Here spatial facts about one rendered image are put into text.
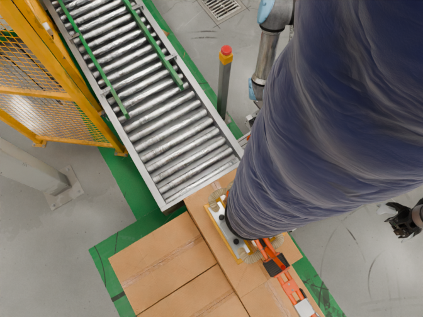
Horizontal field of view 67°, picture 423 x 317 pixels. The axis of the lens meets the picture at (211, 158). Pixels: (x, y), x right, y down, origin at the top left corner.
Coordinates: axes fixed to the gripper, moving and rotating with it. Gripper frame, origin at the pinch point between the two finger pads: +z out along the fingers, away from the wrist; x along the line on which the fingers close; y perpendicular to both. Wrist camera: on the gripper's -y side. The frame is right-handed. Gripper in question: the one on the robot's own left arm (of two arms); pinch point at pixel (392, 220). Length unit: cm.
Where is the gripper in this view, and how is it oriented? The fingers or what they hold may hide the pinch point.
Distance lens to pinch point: 138.5
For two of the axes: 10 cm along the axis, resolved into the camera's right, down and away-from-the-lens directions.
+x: 5.7, 7.8, -2.4
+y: -8.2, 5.5, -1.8
